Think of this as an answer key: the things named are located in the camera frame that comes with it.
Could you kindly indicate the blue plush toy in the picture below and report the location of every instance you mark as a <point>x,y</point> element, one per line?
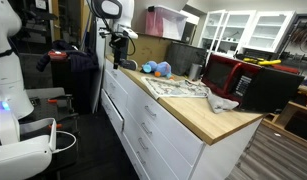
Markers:
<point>158,69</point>

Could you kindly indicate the patterned white cloth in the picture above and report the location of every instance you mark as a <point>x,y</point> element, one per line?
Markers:
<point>160,88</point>

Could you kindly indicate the white drawer cabinet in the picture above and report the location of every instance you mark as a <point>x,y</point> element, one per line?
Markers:
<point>224,136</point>

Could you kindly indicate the red microwave oven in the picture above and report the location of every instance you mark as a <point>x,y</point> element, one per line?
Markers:
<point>256,88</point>

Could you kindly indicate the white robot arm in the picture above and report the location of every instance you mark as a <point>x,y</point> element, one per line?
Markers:
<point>26,150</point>

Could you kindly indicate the white drawer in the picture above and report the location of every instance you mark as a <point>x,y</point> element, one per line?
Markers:
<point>180,137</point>

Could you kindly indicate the pink plastic storage bin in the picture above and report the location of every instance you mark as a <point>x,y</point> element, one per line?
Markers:
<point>165,22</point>

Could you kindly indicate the metal cylinder can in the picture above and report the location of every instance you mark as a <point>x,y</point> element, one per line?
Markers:
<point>194,72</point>

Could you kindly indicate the grey sneaker shoe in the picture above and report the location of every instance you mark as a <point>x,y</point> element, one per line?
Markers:
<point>129,64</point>

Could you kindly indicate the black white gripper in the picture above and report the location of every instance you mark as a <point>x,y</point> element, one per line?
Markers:
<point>119,42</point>

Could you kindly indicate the grey folded rag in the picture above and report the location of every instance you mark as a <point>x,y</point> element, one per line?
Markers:
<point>219,104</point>

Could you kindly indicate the orange handled clamp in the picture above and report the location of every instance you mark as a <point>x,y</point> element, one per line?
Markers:
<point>61,97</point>

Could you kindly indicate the dark grey fabric bin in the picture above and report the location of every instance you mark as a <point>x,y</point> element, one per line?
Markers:
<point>182,56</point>

